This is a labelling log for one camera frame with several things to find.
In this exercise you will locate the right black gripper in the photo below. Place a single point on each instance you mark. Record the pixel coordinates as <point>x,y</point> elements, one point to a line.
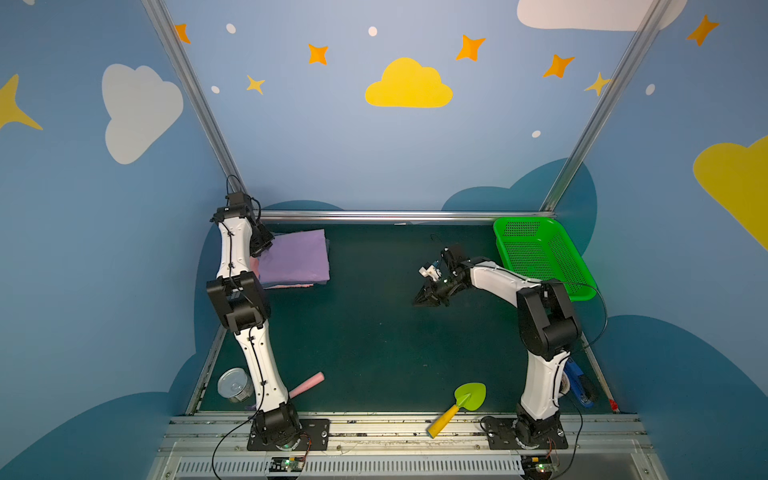
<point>441,288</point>

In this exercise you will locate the right circuit board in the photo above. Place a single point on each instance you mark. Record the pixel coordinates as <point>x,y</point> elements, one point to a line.
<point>536,468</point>

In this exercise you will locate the circuit board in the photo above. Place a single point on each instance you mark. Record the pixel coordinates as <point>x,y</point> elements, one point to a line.
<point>286,465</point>
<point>536,468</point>

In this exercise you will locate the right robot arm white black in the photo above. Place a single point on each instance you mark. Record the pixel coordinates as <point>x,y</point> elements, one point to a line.
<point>547,322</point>

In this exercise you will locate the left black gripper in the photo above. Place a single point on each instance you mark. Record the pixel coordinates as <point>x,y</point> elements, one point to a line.
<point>261,240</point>

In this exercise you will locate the aluminium frame right post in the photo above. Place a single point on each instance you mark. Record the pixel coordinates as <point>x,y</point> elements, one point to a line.
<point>637,49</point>

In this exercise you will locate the white tape roll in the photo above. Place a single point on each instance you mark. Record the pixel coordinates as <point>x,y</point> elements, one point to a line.
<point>566,384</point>

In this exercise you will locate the pink folded t shirt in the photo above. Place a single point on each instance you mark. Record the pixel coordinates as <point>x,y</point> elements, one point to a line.
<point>254,265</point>

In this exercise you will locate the aluminium frame back bar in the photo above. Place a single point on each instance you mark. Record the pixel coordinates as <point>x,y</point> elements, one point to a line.
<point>392,217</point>

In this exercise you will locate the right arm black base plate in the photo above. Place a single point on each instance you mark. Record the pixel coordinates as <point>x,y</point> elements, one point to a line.
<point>501,433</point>

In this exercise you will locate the green plastic perforated basket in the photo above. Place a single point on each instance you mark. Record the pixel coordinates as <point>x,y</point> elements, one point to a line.
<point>540,248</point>

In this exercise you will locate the aluminium front rail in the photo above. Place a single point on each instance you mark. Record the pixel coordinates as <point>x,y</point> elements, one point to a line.
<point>368,445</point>

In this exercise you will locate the green yellow toy shovel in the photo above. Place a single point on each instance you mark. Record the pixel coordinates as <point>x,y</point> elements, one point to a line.
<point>469,397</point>

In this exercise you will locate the left circuit board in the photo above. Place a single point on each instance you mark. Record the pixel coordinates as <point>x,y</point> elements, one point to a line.
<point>286,465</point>

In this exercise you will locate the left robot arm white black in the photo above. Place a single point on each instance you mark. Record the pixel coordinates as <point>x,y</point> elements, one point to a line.
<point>242,306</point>

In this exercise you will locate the blue stapler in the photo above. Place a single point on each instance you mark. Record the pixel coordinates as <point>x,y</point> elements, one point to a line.
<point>580,385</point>

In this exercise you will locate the aluminium frame post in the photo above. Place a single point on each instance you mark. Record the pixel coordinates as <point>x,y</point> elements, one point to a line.
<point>637,49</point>
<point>165,29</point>

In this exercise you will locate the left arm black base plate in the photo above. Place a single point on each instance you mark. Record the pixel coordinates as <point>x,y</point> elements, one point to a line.
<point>314,434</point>

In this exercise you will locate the aluminium frame left post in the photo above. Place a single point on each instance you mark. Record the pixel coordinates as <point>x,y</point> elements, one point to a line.
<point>165,29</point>

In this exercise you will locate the purple t shirt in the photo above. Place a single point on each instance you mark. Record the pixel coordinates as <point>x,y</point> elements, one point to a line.
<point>300,257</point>

